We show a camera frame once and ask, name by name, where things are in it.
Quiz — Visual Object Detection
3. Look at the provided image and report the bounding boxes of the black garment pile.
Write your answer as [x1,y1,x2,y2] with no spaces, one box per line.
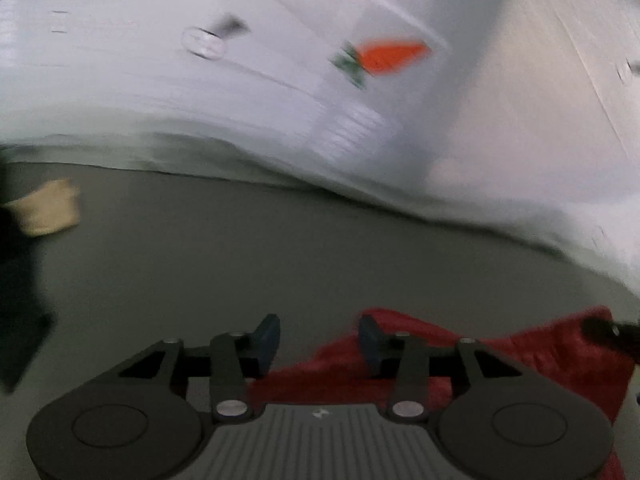
[0,159,55,394]

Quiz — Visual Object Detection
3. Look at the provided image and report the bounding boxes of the beige garment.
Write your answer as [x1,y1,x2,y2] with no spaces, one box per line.
[2,179,80,237]

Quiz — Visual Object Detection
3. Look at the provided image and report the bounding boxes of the white carrot-print curtain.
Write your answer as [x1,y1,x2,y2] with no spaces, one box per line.
[1,0,639,289]

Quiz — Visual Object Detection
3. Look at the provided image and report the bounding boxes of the red checkered shorts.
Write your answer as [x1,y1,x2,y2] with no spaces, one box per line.
[248,307,634,479]

